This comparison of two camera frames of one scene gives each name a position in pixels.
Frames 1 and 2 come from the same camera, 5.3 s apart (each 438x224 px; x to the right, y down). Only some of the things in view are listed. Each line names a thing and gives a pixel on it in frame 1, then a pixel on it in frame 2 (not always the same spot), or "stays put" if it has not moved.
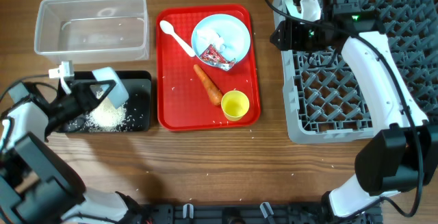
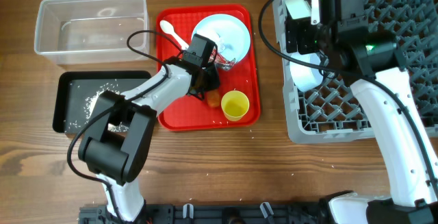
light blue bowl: (118, 95) to (306, 76)
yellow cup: (235, 104) stays put
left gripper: (85, 96) to (214, 80)
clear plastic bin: (93, 29) stays put
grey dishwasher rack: (324, 102) stays put
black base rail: (248, 214) stays put
